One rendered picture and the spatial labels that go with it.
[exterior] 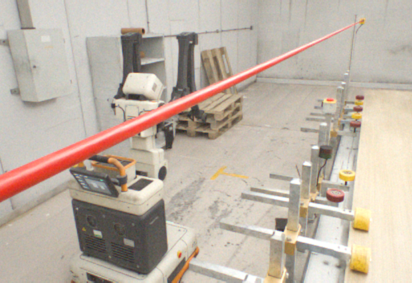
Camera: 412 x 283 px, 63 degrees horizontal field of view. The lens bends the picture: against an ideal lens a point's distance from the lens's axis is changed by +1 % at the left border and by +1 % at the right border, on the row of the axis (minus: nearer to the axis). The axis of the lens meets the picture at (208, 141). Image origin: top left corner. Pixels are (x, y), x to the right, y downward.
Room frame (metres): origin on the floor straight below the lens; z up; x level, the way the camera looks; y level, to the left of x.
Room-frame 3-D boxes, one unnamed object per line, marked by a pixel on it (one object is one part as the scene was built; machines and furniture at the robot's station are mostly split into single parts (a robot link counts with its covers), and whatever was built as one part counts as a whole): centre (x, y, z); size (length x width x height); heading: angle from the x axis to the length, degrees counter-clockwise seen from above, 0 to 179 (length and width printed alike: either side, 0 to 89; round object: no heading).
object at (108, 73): (4.10, 0.91, 0.78); 0.90 x 0.45 x 1.55; 155
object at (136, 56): (2.42, 0.49, 1.40); 0.11 x 0.06 x 0.43; 64
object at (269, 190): (1.49, -0.42, 0.84); 0.43 x 0.03 x 0.04; 65
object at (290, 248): (1.01, -0.29, 0.95); 0.14 x 0.06 x 0.05; 155
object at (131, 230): (1.82, 0.55, 0.59); 0.55 x 0.34 x 0.83; 64
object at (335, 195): (1.40, -0.60, 0.85); 0.08 x 0.08 x 0.11
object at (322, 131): (1.71, -0.62, 0.92); 0.04 x 0.04 x 0.48; 65
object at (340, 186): (1.70, -0.56, 0.82); 0.43 x 0.03 x 0.04; 65
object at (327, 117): (1.95, -0.73, 0.93); 0.05 x 0.05 x 0.45; 65
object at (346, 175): (1.61, -0.74, 0.85); 0.08 x 0.08 x 0.11
